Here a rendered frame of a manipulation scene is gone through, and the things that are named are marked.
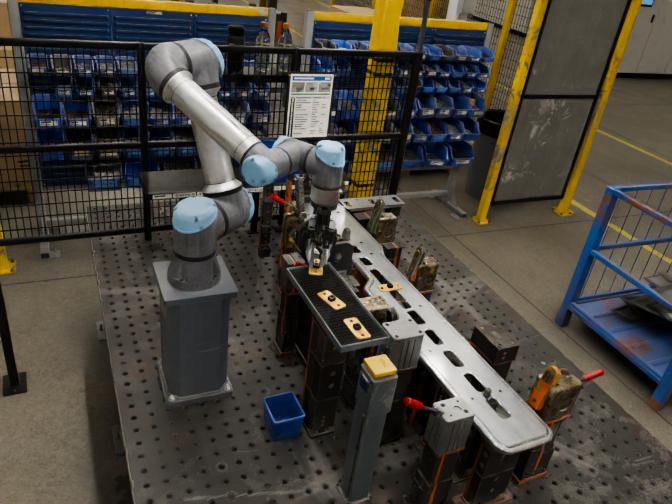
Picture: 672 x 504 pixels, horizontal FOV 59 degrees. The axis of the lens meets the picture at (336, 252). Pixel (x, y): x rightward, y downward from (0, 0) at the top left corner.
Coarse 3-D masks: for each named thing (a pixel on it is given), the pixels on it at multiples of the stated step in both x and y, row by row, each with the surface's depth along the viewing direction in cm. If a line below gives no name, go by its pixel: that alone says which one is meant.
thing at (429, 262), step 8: (424, 264) 205; (432, 264) 207; (424, 272) 206; (432, 272) 208; (408, 280) 211; (416, 280) 207; (424, 280) 209; (432, 280) 211; (416, 288) 209; (424, 288) 211; (432, 288) 212; (424, 296) 213; (416, 320) 218
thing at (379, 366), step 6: (384, 354) 142; (366, 360) 139; (372, 360) 139; (378, 360) 140; (384, 360) 140; (366, 366) 139; (372, 366) 138; (378, 366) 138; (384, 366) 138; (390, 366) 138; (372, 372) 136; (378, 372) 136; (384, 372) 136; (390, 372) 137; (396, 372) 138
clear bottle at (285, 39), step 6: (288, 24) 250; (288, 30) 252; (282, 36) 252; (288, 36) 252; (282, 42) 252; (288, 42) 252; (282, 54) 255; (288, 54) 255; (282, 60) 256; (288, 60) 257; (276, 66) 259; (282, 66) 257
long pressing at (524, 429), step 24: (336, 216) 239; (360, 240) 224; (360, 264) 208; (384, 264) 211; (408, 288) 199; (432, 312) 188; (456, 336) 179; (432, 360) 167; (480, 360) 170; (456, 384) 160; (504, 384) 162; (480, 408) 153; (504, 408) 154; (528, 408) 156; (480, 432) 147; (504, 432) 147; (528, 432) 148
